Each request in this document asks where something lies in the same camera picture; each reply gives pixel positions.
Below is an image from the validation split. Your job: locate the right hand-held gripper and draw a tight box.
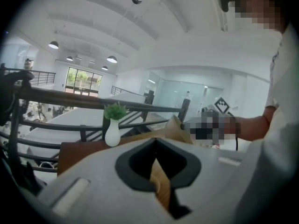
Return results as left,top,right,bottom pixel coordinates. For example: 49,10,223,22
181,96,235,147

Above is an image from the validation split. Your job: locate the white ceiling light fixture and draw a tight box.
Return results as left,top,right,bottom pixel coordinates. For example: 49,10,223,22
219,7,229,32

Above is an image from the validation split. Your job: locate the white ceramic vase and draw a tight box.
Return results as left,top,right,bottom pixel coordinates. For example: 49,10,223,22
105,119,121,147

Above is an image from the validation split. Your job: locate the dark wooden post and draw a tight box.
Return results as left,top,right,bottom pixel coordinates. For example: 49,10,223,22
179,99,190,123
144,90,155,105

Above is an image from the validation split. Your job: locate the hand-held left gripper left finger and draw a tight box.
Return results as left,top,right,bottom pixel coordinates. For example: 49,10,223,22
38,138,173,224

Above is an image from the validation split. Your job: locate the person's right forearm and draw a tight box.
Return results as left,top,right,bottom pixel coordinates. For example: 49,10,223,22
233,99,278,141

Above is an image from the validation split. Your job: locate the black balcony railing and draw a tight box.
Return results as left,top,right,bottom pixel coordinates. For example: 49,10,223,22
0,65,57,87
111,85,141,95

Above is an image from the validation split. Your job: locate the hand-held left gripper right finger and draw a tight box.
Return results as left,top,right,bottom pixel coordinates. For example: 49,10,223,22
156,138,244,224

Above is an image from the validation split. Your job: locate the person's head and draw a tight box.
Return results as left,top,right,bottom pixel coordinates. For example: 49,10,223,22
228,0,290,32

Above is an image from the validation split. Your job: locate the black wrist strap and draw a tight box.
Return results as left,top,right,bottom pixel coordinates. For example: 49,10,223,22
228,112,239,151

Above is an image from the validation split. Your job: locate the person's white shirt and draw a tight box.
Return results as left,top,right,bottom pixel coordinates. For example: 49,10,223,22
233,22,299,224

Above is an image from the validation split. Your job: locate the black curved railing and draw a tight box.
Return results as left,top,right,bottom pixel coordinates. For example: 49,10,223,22
0,87,190,172

